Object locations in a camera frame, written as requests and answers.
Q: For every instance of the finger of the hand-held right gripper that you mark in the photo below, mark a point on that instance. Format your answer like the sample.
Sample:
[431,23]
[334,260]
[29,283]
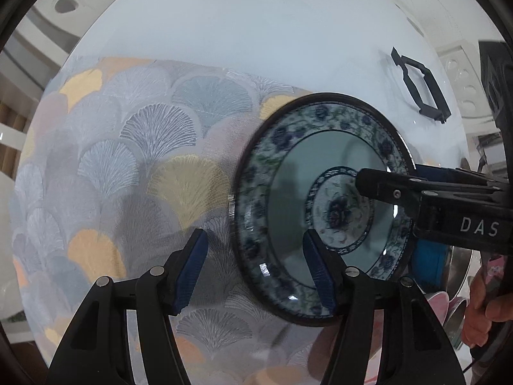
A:
[449,173]
[384,188]

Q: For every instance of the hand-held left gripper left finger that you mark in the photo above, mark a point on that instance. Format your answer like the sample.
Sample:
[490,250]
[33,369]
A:
[192,272]

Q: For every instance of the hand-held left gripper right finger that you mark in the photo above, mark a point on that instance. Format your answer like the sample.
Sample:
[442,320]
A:
[320,272]

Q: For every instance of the fan pattern placemat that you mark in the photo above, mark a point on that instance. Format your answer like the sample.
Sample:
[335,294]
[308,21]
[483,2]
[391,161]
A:
[140,160]

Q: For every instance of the red steel bowl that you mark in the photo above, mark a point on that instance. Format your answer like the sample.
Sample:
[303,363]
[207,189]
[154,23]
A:
[439,304]

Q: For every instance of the blue steel bowl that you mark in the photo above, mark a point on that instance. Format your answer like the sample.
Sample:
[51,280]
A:
[431,264]

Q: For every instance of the blue floral ceramic plate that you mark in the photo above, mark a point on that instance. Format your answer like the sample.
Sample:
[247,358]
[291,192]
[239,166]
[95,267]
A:
[288,192]

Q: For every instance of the black plastic frame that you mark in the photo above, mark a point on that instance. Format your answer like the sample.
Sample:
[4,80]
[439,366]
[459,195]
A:
[437,100]

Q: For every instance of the person's right hand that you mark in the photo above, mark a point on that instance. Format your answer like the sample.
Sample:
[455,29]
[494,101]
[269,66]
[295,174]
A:
[475,321]

